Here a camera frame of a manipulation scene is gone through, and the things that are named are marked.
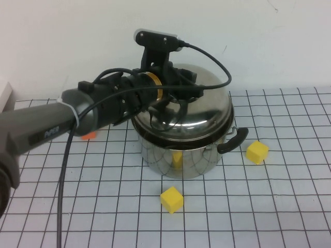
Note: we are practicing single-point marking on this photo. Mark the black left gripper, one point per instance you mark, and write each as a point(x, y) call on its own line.
point(169, 80)

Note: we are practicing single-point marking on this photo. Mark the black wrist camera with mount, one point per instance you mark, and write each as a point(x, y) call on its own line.
point(156, 41)

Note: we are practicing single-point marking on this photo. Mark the yellow foam cube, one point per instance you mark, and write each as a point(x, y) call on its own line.
point(172, 200)
point(257, 152)

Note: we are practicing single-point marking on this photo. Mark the white black-grid tablecloth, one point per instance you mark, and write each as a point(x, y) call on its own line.
point(232, 206)

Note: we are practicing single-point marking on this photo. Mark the white zip tie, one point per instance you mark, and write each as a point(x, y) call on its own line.
point(73, 113)

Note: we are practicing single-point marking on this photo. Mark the white box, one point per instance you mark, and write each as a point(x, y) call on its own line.
point(6, 98)

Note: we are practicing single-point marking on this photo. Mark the stainless steel pot lid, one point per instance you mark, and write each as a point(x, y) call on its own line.
point(212, 108)

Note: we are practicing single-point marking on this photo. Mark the orange foam cube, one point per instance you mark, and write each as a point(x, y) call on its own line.
point(89, 136)

